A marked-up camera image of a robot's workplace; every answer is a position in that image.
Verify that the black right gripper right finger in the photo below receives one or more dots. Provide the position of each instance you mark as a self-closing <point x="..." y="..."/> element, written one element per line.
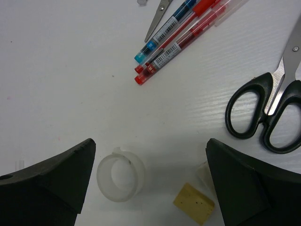
<point x="251" y="192"/>

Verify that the large black handled scissors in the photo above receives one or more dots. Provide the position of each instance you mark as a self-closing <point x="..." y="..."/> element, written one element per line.
<point x="275" y="92"/>

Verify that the yellow eraser block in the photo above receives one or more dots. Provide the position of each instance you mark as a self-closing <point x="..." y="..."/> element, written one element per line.
<point x="194" y="204"/>

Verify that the clear pen cap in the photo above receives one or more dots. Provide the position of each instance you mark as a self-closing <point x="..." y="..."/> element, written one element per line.
<point x="142" y="2"/>

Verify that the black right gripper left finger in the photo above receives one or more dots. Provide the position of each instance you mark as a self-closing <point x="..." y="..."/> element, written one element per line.
<point x="49" y="193"/>

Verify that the clear tape roll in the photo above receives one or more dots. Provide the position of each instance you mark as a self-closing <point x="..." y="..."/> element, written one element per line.
<point x="121" y="175"/>

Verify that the small black handled scissors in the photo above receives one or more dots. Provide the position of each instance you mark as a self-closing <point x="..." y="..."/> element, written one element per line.
<point x="162" y="7"/>

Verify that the red gel pen labelled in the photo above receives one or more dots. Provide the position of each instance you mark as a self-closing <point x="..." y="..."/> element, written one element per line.
<point x="213" y="16"/>

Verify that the red gel pen thin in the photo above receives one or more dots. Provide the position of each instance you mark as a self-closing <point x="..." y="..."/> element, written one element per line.
<point x="197" y="11"/>

